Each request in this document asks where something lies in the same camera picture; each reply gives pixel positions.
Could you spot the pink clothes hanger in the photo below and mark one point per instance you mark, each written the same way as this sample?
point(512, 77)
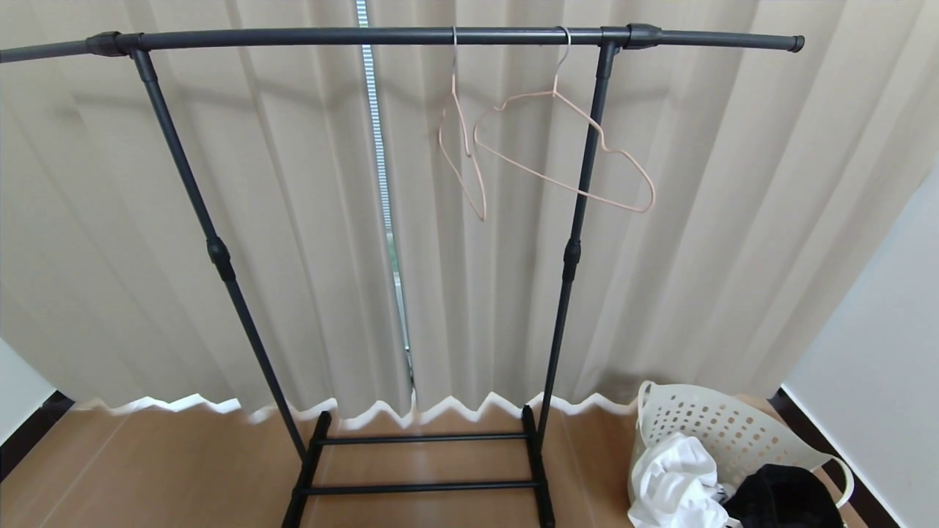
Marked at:
point(455, 86)
point(555, 90)

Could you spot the white garment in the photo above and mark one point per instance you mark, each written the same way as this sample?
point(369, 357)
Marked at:
point(675, 484)

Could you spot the black clothes rack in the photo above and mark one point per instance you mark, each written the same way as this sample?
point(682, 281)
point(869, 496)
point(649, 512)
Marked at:
point(367, 37)

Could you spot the white laundry basket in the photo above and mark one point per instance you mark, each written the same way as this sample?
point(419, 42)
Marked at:
point(741, 433)

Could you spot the black garment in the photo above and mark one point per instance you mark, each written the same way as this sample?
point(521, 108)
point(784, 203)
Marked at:
point(785, 502)

